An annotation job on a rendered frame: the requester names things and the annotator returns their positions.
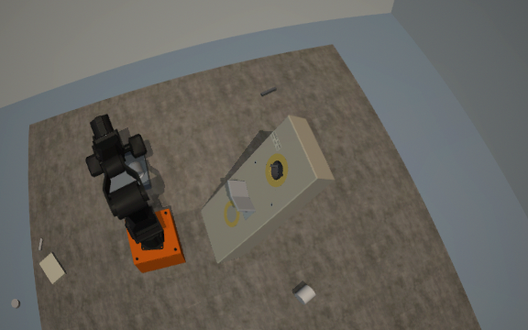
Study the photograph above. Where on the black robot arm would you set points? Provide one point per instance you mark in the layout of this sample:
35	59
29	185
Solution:
130	201

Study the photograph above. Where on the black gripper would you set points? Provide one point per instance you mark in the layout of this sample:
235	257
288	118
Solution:
135	145

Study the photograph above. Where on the grey rectangular panel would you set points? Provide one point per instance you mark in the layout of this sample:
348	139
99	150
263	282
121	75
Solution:
283	174

